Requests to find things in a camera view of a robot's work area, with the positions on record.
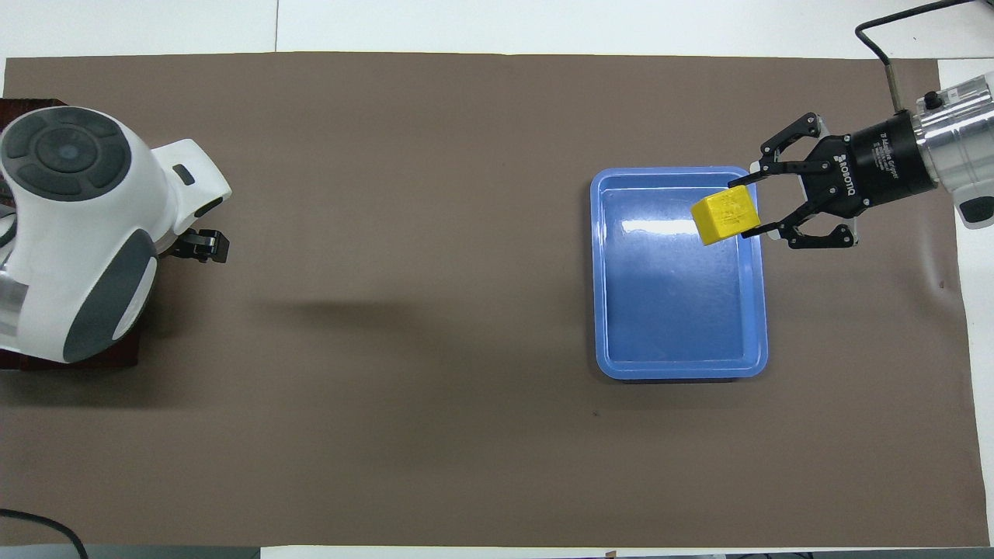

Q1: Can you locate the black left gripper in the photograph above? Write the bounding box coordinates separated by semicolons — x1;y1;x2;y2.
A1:
163;229;231;263

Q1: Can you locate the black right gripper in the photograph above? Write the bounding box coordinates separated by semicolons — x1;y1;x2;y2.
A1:
728;110;939;250

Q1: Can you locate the yellow cube block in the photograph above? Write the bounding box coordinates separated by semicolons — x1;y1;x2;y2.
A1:
691;185;762;247

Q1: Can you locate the dark wooden drawer cabinet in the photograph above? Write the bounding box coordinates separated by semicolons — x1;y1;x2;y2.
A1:
0;98;144;371

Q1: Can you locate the blue plastic tray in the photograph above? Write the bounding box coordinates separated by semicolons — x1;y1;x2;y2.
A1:
589;166;770;381

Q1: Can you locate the brown paper table mat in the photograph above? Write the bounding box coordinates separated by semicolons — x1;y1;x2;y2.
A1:
0;52;989;548

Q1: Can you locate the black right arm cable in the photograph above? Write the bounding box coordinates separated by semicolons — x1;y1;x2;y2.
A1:
854;0;981;113

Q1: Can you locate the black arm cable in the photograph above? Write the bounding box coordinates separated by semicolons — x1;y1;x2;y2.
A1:
0;509;88;559
854;0;981;113

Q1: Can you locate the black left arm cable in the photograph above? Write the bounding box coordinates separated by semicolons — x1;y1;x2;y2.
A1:
0;509;88;559

